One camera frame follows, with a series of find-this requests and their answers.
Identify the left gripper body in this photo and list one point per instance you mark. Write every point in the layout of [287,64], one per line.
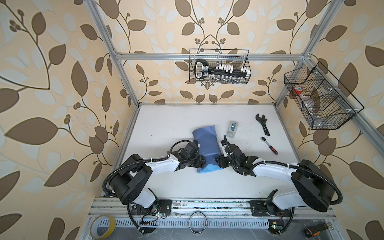
[191,161]

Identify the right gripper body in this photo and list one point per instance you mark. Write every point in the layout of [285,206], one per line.
[234,165]

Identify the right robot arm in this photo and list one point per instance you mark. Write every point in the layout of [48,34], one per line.
[309,186]

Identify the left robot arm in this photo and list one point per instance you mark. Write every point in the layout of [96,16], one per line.
[127,183]

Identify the black adjustable wrench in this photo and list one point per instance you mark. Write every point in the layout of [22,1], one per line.
[262,120]

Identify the red capped plastic item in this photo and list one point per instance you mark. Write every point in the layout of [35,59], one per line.
[297,90]

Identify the orange black screwdriver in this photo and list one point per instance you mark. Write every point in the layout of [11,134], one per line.
[315,230]

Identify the yellow tape roll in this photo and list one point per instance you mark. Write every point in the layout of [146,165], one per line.
[102,227]

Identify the red handled ratchet wrench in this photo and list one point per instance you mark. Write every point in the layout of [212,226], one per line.
[270,147]

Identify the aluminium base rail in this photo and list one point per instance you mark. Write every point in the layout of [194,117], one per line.
[210,213]

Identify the black socket set rail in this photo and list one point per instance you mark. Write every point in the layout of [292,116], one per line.
[202,69]

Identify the back wire basket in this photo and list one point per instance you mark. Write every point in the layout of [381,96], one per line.
[235,57]

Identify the wire basket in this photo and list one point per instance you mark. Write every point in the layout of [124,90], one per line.
[235,57]
[326,103]

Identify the right wire basket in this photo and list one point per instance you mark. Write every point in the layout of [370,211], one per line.
[326,103]

